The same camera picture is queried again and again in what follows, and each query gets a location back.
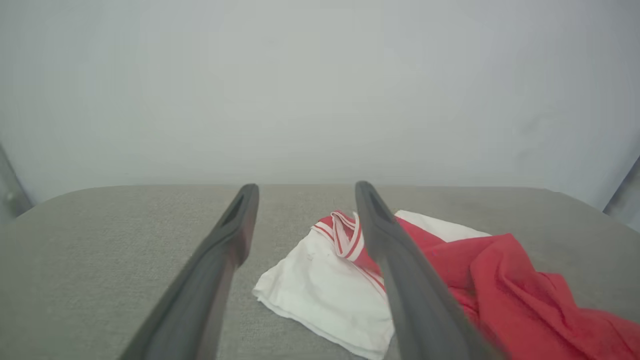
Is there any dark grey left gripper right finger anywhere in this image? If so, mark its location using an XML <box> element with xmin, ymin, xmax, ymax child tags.
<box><xmin>354</xmin><ymin>180</ymin><xmax>507</xmax><ymax>360</ymax></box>

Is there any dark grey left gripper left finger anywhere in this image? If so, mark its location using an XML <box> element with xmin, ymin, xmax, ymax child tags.
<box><xmin>119</xmin><ymin>183</ymin><xmax>260</xmax><ymax>360</ymax></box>

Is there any red and white garment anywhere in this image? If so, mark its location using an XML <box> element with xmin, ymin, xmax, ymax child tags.
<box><xmin>252</xmin><ymin>209</ymin><xmax>640</xmax><ymax>360</ymax></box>

